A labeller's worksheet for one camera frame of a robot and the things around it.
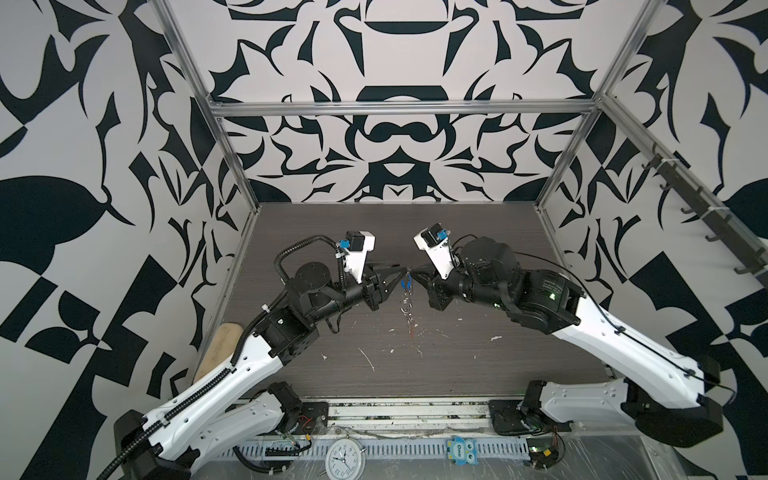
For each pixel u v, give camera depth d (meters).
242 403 0.58
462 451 0.69
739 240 0.54
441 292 0.53
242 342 0.48
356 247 0.53
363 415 0.76
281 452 0.73
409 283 0.62
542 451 0.71
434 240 0.50
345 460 0.66
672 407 0.40
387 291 0.58
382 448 0.71
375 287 0.54
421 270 0.55
